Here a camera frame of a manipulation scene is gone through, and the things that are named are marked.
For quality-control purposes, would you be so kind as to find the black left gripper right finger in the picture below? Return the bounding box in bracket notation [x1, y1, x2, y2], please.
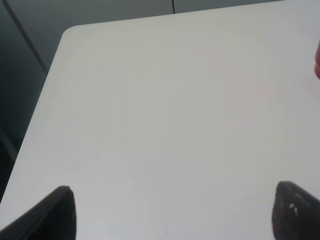
[271, 181, 320, 240]

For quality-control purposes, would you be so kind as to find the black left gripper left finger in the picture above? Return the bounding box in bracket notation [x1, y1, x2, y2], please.
[0, 186, 77, 240]

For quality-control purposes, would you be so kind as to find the red plastic cup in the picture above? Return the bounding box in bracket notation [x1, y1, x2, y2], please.
[314, 42, 320, 79]

